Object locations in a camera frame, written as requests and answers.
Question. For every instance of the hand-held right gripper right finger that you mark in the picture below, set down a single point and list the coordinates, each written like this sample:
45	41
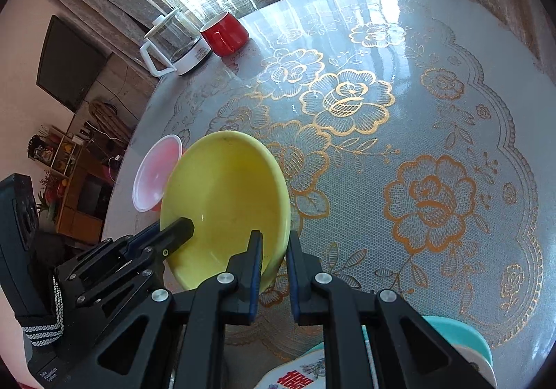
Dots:
294	284

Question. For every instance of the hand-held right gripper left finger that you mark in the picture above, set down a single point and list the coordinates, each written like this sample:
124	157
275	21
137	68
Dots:
257	271

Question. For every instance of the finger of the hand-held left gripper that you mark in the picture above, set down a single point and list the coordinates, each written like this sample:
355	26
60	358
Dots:
145	234
173	234

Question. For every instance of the yellow plastic bowl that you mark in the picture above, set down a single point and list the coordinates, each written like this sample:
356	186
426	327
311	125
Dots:
217	198

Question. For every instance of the pink plastic bowl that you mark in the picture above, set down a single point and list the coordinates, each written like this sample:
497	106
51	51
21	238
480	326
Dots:
152	176

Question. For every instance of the white plate with red print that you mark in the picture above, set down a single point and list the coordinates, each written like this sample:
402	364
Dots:
304	371

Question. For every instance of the teal plate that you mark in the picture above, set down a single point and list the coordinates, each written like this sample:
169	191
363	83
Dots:
451	328

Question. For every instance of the white floral plate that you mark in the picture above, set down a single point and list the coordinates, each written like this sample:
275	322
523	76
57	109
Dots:
472	356

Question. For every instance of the wooden shelf cabinet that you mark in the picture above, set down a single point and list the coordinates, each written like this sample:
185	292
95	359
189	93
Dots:
82	193

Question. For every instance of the wooden slatted rack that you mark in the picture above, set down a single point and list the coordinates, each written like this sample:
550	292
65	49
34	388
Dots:
108	121

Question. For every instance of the gold floral lace tablecloth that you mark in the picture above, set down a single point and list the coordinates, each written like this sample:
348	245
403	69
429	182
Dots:
391	132

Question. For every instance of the black flat television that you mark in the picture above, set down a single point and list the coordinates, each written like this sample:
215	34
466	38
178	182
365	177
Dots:
71	63

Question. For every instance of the red mug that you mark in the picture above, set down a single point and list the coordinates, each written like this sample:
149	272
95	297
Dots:
226	35

